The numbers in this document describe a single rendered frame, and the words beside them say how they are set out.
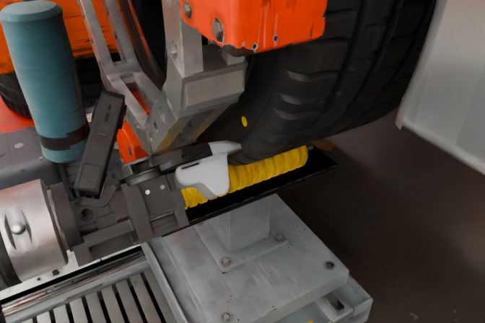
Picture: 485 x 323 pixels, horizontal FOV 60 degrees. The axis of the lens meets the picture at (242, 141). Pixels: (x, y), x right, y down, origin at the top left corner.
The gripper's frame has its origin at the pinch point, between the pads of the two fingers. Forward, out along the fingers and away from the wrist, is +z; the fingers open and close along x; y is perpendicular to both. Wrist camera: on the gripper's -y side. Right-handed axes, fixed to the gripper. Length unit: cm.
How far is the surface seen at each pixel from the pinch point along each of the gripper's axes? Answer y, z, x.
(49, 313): 16, -29, -68
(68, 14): -45, -7, -46
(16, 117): -39, -25, -91
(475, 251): 44, 78, -46
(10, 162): -16, -27, -49
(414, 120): 5.4, 5.2, 22.8
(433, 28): 0.3, 5.3, 27.3
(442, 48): 1.8, 5.2, 27.3
